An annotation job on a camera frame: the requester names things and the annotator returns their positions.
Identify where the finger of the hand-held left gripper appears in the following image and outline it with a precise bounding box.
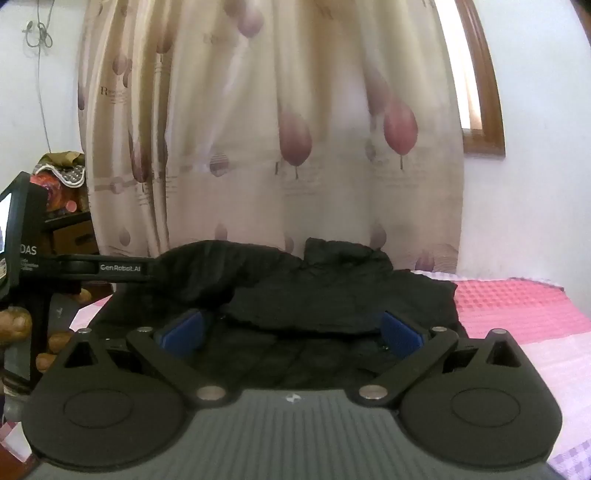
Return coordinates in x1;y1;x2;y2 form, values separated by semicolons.
150;253;184;283

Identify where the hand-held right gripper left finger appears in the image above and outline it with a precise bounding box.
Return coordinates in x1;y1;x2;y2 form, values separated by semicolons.
62;309;232;409

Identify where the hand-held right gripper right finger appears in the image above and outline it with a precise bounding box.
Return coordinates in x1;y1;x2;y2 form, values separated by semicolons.
355;310;525;408

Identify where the black jacket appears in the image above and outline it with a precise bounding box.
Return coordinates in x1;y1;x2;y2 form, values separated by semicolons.
92;237;468;391

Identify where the person's left hand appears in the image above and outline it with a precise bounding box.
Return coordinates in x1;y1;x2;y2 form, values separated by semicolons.
0;286;93;374

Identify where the dark wooden furniture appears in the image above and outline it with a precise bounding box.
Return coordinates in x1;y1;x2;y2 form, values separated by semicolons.
44;210;100;259

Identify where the pile of colourful cloth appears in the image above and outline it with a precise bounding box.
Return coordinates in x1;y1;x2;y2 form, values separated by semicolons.
30;150;90;219

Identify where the pink checkered bedsheet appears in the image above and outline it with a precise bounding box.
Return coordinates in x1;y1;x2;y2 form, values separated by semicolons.
0;270;591;480

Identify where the cream curtain with purple print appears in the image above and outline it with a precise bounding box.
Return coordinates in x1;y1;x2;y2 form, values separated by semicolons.
76;0;465;278

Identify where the hanging wall cable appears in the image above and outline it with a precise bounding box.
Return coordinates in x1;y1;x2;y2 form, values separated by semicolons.
22;0;55;153

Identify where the wooden window frame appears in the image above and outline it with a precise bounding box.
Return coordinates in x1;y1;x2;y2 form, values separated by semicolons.
455;0;506;158

